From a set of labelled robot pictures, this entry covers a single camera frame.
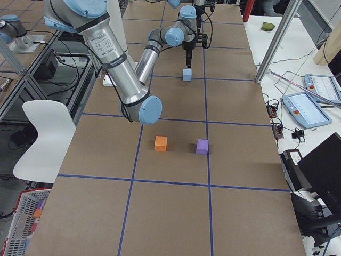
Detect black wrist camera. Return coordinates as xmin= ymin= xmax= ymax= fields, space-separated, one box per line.
xmin=196 ymin=33 xmax=208 ymax=49

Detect orange foam block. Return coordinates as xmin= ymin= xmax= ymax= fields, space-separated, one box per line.
xmin=155 ymin=136 xmax=167 ymax=152

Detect white plastic basket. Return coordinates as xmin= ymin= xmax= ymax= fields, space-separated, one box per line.
xmin=1 ymin=188 xmax=51 ymax=255

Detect blue teach pendant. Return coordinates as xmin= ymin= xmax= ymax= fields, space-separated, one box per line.
xmin=304 ymin=74 xmax=340 ymax=103
xmin=282 ymin=93 xmax=332 ymax=129

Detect aluminium frame post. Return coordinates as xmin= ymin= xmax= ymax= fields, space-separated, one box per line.
xmin=255 ymin=0 xmax=302 ymax=84

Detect green bean bag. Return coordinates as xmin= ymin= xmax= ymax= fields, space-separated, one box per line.
xmin=261 ymin=22 xmax=275 ymax=32

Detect white chair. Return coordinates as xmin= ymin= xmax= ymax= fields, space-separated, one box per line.
xmin=13 ymin=100 xmax=76 ymax=183

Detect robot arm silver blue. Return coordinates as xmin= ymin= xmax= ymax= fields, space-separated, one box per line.
xmin=135 ymin=3 xmax=208 ymax=83
xmin=44 ymin=1 xmax=163 ymax=125

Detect light blue foam block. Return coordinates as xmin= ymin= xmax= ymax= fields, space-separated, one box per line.
xmin=182 ymin=68 xmax=192 ymax=82

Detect black monitor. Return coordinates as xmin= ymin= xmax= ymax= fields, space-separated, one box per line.
xmin=291 ymin=132 xmax=340 ymax=235

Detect far blue teach pendant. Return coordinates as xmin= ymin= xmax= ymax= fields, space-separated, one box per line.
xmin=304 ymin=74 xmax=340 ymax=103

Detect red cylinder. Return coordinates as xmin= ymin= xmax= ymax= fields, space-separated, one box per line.
xmin=242 ymin=0 xmax=255 ymax=22

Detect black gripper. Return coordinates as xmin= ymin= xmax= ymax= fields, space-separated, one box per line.
xmin=182 ymin=39 xmax=197 ymax=68

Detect purple foam block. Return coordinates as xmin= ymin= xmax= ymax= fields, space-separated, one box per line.
xmin=196 ymin=139 xmax=209 ymax=155

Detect near blue teach pendant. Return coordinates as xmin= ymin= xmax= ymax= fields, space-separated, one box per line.
xmin=282 ymin=93 xmax=332 ymax=129

